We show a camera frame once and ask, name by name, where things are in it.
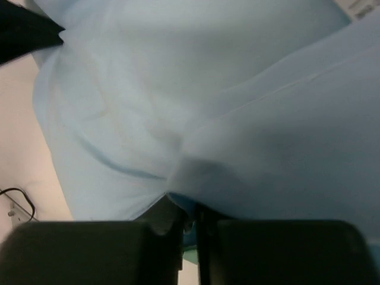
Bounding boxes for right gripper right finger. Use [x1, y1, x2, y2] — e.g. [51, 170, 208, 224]
[196, 206, 379, 285]

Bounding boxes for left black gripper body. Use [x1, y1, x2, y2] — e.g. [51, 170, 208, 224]
[1, 1, 64, 65]

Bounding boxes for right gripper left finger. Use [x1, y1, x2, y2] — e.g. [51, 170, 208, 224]
[1, 197, 184, 284]

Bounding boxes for green and blue pillowcase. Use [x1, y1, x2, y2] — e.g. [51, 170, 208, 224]
[33, 1, 379, 257]

